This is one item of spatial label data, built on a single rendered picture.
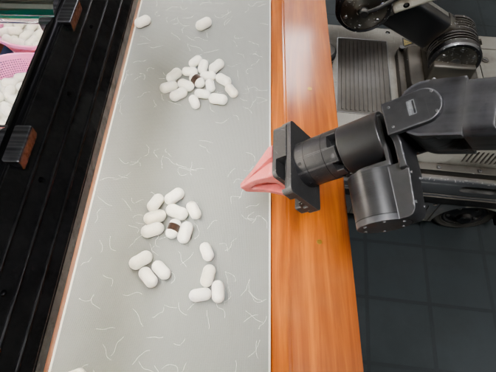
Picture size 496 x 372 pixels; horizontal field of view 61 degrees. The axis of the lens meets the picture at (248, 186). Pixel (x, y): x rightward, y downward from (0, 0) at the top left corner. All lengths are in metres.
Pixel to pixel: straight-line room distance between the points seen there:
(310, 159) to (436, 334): 1.09
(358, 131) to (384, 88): 0.82
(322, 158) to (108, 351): 0.39
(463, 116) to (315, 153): 0.16
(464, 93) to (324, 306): 0.34
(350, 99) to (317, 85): 0.40
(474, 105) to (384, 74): 0.89
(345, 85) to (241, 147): 0.57
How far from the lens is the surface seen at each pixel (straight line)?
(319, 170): 0.49
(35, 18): 0.45
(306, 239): 0.65
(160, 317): 0.65
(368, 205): 0.45
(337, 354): 0.61
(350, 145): 0.47
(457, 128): 0.44
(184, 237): 0.66
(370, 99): 1.25
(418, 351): 1.47
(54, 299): 0.35
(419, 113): 0.44
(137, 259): 0.66
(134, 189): 0.74
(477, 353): 1.54
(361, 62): 1.34
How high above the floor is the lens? 1.36
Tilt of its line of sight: 59 degrees down
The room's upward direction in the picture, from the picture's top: straight up
